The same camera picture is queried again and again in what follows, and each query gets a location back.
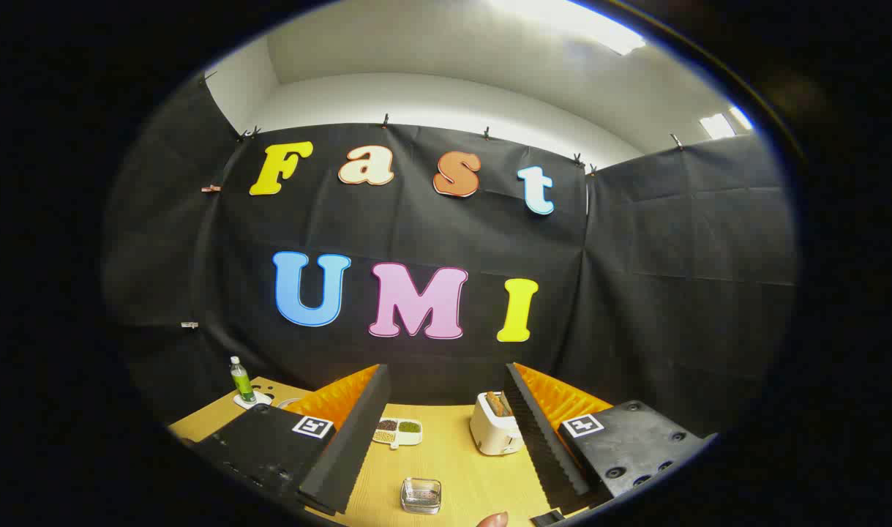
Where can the white square coaster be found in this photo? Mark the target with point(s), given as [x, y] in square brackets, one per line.
[261, 400]

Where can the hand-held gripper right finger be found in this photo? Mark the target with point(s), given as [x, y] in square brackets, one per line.
[541, 446]

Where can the clear glass container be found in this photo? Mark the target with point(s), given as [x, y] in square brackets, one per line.
[421, 496]

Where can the pile of red beans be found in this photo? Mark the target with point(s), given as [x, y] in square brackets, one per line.
[387, 424]

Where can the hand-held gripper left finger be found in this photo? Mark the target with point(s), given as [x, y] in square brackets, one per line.
[358, 439]

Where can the pile of yellow soybeans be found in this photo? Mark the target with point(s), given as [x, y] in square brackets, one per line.
[384, 437]

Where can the black backdrop cloth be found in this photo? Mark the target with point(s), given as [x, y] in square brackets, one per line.
[416, 234]

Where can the green drink bottle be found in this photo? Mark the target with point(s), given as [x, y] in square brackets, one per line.
[242, 384]

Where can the white toaster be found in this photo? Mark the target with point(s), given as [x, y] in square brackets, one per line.
[493, 435]

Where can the small ceiling light panel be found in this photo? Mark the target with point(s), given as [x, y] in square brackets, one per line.
[716, 126]
[741, 118]

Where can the large ceiling light panel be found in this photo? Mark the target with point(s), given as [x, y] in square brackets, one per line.
[577, 22]

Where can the pile of green beans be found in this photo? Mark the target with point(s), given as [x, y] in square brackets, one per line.
[409, 427]

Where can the brown toast slice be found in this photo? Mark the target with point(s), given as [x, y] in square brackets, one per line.
[493, 403]
[506, 402]

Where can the white divided tray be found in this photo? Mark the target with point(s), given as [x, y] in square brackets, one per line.
[398, 439]

